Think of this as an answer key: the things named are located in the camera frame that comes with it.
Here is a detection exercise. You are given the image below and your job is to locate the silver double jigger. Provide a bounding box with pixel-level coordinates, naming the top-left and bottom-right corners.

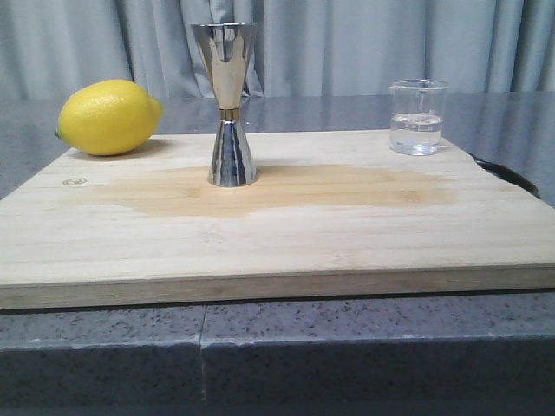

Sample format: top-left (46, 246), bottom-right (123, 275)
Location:
top-left (193, 23), bottom-right (258, 187)

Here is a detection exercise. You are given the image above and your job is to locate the clear glass beaker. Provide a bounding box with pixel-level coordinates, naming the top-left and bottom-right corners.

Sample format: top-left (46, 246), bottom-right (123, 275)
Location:
top-left (389, 79), bottom-right (449, 156)

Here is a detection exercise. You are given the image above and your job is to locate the light wooden cutting board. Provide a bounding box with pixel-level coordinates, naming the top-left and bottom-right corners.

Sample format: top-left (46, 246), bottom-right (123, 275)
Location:
top-left (1, 130), bottom-right (554, 309)

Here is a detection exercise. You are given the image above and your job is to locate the grey curtain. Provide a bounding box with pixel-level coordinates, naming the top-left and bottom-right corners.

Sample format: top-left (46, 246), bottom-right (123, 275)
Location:
top-left (1, 1), bottom-right (554, 99)

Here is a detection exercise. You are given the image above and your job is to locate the yellow lemon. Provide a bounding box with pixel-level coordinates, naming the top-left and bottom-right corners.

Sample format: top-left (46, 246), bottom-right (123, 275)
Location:
top-left (56, 79), bottom-right (163, 156)

